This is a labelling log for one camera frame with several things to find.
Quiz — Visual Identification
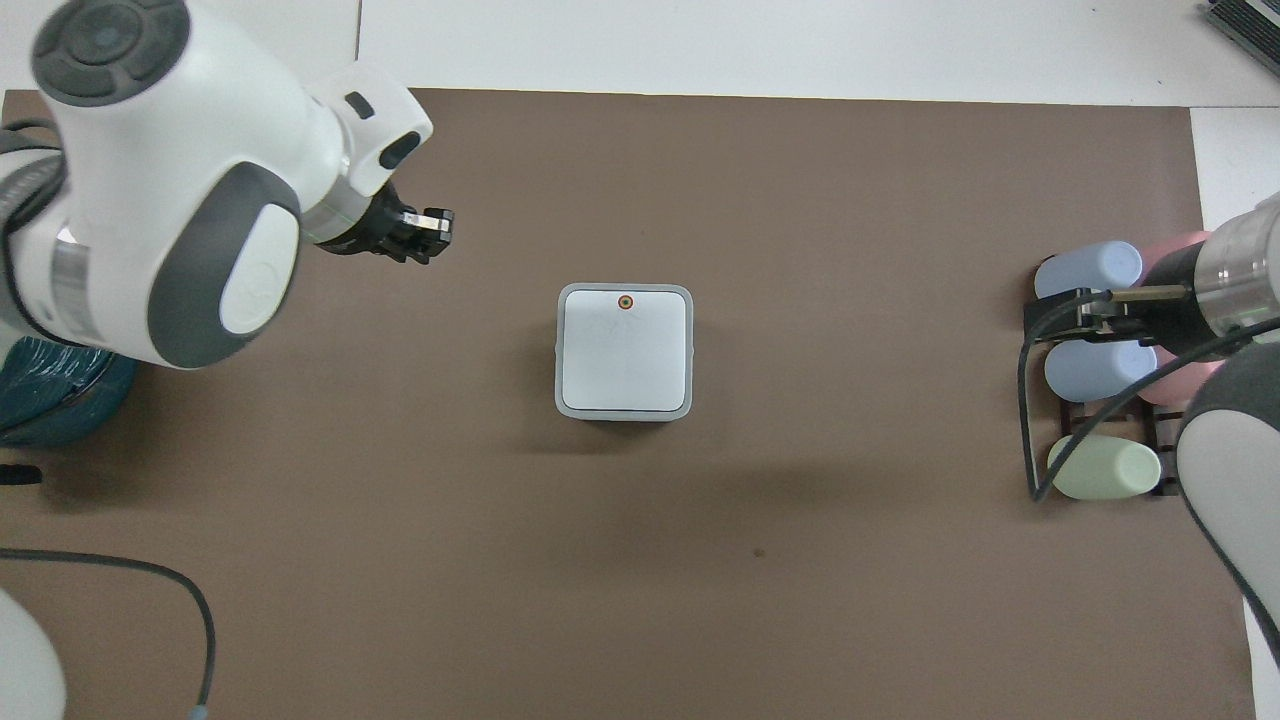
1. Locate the pink cup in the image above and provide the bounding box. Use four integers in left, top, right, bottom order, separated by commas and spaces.
1140, 231, 1214, 281
1138, 345, 1227, 407

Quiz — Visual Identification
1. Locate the light blue cup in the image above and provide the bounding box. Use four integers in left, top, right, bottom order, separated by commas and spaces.
1034, 241, 1144, 300
1044, 339, 1159, 404

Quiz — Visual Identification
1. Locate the grey ribbed device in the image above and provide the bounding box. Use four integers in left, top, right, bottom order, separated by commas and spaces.
1203, 0, 1280, 53

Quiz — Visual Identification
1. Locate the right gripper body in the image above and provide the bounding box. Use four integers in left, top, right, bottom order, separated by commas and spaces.
1100, 245, 1217, 358

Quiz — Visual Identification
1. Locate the white square trash can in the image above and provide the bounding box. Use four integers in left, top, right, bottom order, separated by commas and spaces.
554, 282, 695, 422

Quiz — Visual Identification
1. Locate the light green cup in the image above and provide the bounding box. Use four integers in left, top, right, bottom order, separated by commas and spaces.
1047, 434, 1164, 502

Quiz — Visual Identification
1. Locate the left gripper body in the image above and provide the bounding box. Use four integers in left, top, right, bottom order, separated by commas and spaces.
318, 183, 417, 259

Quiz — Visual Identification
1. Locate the black cup rack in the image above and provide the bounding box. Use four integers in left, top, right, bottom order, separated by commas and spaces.
1026, 298, 1188, 502

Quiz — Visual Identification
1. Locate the black cable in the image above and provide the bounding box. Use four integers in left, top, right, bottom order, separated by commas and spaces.
1017, 288, 1280, 504
0, 547, 218, 720

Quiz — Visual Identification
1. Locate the teal round bag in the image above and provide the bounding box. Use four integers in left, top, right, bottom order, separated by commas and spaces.
0, 334, 140, 448

